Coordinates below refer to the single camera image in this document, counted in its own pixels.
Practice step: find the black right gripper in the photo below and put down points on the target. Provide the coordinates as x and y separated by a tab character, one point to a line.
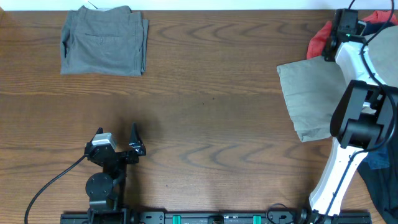
326	54

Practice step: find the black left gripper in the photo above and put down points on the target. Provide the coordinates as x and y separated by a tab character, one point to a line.
137	148

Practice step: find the khaki beige shorts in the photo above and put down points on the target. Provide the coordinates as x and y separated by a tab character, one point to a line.
313	88

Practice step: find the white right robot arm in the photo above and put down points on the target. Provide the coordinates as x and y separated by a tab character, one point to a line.
364	121

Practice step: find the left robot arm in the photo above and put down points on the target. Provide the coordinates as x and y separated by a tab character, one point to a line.
106	188

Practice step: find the red garment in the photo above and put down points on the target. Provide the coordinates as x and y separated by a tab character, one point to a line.
378	20

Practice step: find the folded grey trousers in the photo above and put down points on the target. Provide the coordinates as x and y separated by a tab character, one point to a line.
111	42

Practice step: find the navy blue garment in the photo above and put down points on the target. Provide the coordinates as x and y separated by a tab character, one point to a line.
382	183

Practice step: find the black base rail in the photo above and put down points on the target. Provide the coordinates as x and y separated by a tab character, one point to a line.
273	216

